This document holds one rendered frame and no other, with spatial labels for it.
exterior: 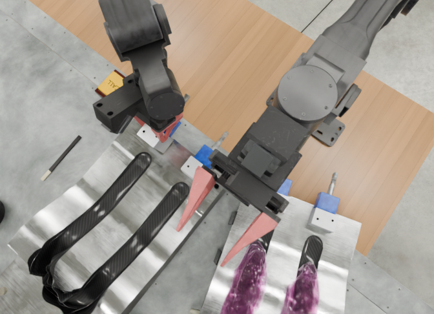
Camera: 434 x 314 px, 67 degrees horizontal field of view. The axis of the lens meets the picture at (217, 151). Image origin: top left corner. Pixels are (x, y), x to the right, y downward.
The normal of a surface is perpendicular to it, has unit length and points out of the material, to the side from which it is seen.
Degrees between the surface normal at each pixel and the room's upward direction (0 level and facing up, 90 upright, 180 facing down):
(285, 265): 27
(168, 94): 73
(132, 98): 22
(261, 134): 2
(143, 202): 4
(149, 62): 17
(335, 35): 1
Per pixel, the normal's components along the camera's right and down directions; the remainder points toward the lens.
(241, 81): -0.02, -0.25
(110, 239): 0.26, -0.57
